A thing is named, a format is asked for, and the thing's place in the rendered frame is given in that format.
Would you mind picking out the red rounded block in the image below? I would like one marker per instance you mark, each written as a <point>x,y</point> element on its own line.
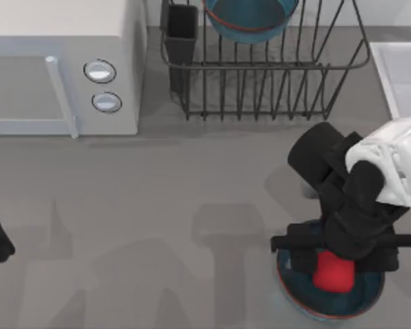
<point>332,274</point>

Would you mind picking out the dark blue bowl with red rim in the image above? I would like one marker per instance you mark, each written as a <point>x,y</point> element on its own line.
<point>332,305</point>

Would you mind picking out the white sink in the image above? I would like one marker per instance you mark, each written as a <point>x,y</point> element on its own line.
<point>404,75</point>

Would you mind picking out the small round microwave knob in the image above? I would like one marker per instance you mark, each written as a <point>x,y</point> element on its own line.
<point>106,102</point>

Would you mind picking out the black cutlery holder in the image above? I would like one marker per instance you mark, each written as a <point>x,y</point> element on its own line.
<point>181,31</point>

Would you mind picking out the large round microwave knob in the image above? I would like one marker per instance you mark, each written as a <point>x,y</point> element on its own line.
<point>99,72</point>

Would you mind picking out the pale microwave oven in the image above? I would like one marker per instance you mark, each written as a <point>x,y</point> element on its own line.
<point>130,41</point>

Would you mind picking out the pale microwave door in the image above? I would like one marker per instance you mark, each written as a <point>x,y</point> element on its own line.
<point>17,89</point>

